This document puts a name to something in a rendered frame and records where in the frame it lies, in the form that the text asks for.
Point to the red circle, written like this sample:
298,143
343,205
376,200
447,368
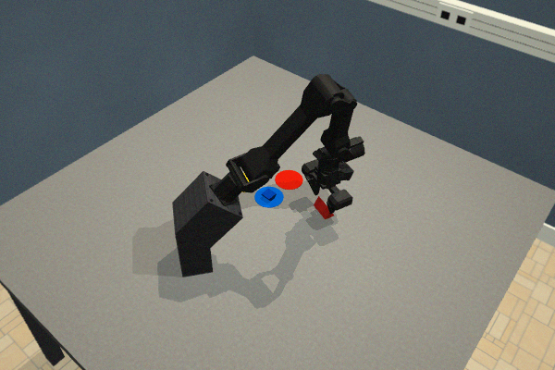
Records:
289,179

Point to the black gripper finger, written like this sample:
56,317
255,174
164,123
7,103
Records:
313,184
331,210

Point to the blue circle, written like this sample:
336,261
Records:
261,200

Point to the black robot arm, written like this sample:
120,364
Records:
322,97

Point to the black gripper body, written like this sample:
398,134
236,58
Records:
328,180

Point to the blue block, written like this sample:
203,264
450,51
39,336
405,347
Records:
269,195

